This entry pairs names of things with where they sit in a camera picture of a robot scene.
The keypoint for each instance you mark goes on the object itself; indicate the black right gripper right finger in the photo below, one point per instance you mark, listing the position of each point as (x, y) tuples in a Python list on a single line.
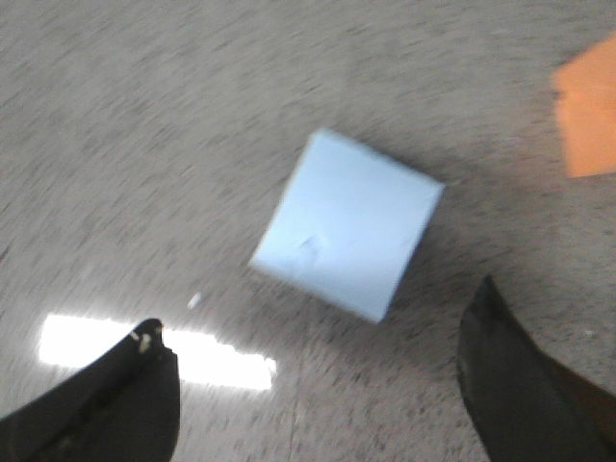
[(524, 404)]

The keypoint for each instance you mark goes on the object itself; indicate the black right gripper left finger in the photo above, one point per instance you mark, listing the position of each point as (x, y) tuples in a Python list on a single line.
[(124, 406)]

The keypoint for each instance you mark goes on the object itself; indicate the light blue textured foam cube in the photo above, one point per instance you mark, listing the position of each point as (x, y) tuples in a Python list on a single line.
[(347, 224)]

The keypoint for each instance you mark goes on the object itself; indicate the dented orange foam cube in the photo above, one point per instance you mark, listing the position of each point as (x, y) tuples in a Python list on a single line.
[(585, 110)]

